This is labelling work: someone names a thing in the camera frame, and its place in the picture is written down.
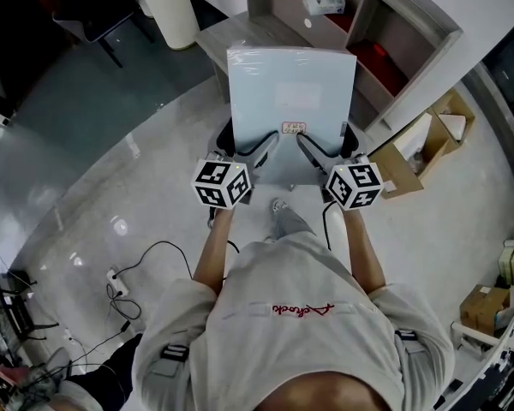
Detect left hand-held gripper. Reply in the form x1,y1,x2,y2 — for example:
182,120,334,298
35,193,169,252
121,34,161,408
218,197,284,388
191,121,280,209

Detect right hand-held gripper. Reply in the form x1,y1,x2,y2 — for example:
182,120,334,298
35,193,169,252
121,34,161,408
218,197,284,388
295,121,385,211

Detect light blue box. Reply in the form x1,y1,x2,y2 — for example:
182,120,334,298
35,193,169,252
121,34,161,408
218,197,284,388
225,45,357,188

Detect person's right forearm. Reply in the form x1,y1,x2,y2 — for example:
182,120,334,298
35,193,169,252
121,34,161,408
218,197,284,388
341,207,387,293

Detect person's left forearm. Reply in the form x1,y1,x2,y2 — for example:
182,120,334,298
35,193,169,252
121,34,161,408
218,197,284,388
192,207,237,293

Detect large open cardboard box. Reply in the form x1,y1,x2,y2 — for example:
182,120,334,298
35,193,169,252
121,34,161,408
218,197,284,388
370,111,433,200

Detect person's right leg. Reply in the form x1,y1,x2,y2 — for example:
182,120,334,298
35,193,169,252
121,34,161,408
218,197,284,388
263,198,318,243

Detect grey wooden table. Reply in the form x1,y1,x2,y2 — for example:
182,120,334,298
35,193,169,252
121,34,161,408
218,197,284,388
194,10,350,103

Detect small open cardboard box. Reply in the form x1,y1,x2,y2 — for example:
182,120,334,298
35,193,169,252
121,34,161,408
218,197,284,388
427,90,476,170

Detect grey wooden shelf unit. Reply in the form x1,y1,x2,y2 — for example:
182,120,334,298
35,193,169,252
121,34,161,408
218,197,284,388
243,0,463,134

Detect white tissue pack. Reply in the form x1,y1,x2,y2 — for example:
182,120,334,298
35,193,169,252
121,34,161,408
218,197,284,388
302,0,347,15

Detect person's grey shirt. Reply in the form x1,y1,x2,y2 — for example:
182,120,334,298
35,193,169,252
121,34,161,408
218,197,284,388
131,231,455,411

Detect white power strip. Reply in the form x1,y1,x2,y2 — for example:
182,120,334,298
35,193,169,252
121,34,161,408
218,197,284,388
106,265,130,297

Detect closed cardboard box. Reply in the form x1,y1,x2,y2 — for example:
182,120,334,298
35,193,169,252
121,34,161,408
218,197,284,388
459,283,511,337

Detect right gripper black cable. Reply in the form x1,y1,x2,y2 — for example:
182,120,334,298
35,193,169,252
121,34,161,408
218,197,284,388
321,201,338,252

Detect grey harness strap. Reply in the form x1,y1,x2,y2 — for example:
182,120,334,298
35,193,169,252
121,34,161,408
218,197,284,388
152,343,192,376
394,330,427,354

